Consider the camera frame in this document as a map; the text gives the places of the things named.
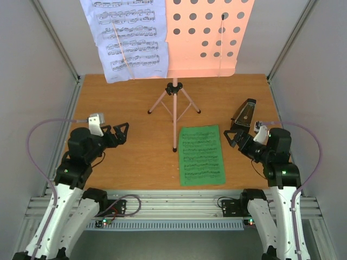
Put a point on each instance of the aluminium left corner post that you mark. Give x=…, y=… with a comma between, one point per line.
x=52, y=33

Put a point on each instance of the pink music stand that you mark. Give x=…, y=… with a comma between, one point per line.
x=204, y=39

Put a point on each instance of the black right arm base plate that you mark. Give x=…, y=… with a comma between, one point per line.
x=233, y=208

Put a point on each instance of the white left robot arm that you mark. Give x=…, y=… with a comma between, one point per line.
x=71, y=207

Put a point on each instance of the aluminium mounting rail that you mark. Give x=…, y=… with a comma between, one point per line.
x=173, y=204

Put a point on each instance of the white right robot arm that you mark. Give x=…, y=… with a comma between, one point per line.
x=282, y=236

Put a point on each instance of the black metronome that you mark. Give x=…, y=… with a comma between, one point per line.
x=242, y=118

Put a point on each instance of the left controller board with LEDs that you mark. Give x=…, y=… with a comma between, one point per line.
x=102, y=223

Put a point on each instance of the controller board with leds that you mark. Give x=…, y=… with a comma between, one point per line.
x=102, y=223
x=249, y=222

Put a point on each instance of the right controller board with LEDs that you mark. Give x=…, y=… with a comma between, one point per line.
x=249, y=222

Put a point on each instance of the white sheet music page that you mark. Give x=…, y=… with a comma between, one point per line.
x=130, y=37

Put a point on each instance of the grey slotted cable duct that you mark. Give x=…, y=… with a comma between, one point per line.
x=167, y=225

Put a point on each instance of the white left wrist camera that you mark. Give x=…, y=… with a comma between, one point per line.
x=94, y=124

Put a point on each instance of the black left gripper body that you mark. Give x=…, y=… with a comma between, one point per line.
x=111, y=143

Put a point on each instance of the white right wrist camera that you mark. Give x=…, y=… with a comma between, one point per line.
x=261, y=132

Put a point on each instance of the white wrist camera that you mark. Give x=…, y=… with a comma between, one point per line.
x=261, y=132
x=94, y=124

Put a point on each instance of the green sheet music page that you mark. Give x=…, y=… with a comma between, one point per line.
x=200, y=156

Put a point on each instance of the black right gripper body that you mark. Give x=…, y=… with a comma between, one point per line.
x=243, y=141

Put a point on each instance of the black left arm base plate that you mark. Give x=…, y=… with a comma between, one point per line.
x=118, y=208

